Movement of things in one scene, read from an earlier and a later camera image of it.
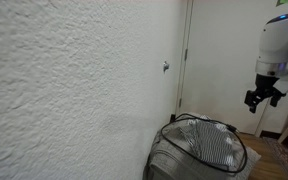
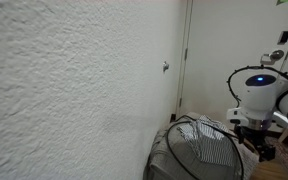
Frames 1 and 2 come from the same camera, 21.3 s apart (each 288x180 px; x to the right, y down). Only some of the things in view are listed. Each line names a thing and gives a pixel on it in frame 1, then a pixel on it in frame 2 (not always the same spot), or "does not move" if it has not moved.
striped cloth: (214, 142) does not move
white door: (219, 61) does not move
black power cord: (227, 126) to (188, 118)
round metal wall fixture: (165, 66) does not move
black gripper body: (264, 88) to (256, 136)
